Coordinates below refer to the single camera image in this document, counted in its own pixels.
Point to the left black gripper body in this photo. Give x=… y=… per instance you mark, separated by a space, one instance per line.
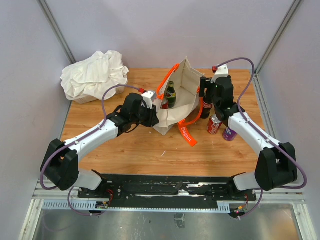
x=145 y=117

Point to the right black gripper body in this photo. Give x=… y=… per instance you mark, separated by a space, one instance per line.
x=205 y=83

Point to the cola glass bottle red cap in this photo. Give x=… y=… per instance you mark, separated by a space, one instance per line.
x=207 y=105

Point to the canvas tote bag orange handles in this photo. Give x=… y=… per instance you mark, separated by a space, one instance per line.
x=186 y=82

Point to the green bottle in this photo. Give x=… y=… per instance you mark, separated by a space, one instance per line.
x=171 y=95

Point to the red cola can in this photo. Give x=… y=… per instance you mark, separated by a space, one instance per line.
x=213 y=125

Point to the purple soda can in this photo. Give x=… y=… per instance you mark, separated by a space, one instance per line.
x=229 y=134

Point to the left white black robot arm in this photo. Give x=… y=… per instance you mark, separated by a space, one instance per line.
x=61 y=161

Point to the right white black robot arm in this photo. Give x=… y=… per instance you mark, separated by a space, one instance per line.
x=276 y=164

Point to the white crumpled cloth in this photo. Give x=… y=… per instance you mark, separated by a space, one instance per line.
x=99 y=68

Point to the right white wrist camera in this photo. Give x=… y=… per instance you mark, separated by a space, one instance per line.
x=219 y=71

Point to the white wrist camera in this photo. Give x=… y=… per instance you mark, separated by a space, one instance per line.
x=219 y=71
x=149 y=96

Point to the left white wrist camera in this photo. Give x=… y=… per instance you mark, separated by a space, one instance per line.
x=149 y=96

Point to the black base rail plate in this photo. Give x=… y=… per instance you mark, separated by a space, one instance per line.
x=166 y=193

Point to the left aluminium frame post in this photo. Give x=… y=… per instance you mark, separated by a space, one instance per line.
x=56 y=30

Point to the aluminium frame post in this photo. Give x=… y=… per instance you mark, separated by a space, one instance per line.
x=295 y=5
x=56 y=30

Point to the right aluminium frame post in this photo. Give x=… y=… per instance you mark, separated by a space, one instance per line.
x=295 y=5

